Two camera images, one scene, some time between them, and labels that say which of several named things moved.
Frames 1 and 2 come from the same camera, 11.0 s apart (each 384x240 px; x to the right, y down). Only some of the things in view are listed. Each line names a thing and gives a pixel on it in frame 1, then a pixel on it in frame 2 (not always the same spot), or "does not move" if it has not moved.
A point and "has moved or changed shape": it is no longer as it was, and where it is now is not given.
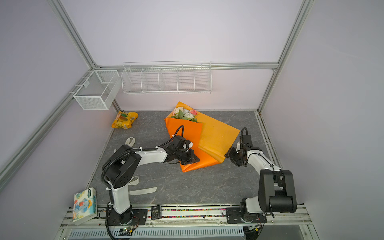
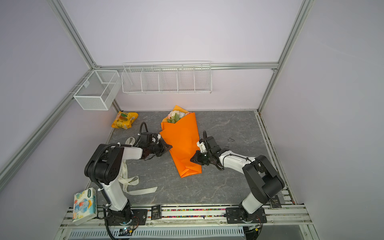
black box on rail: x=156 y=212 does not move
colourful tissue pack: x=85 y=206 does not move
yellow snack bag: x=124 y=120 does not move
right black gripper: x=230 y=153 to x=197 y=157
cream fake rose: x=176 y=109 has moved or changed shape
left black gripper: x=190 y=156 to x=163 y=148
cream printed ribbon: x=129 y=142 does not move
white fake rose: x=188 y=115 to x=181 y=115
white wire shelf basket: x=192 y=77 does not move
